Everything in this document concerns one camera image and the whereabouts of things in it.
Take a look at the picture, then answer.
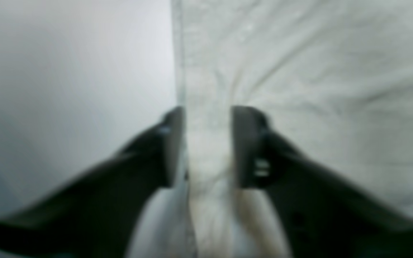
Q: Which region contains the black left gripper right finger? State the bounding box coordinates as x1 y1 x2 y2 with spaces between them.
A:
231 106 413 258

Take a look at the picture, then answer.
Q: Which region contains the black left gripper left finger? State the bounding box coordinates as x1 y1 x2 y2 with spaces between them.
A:
0 106 185 258

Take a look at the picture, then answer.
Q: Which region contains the beige t-shirt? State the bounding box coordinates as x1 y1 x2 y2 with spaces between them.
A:
170 0 413 258

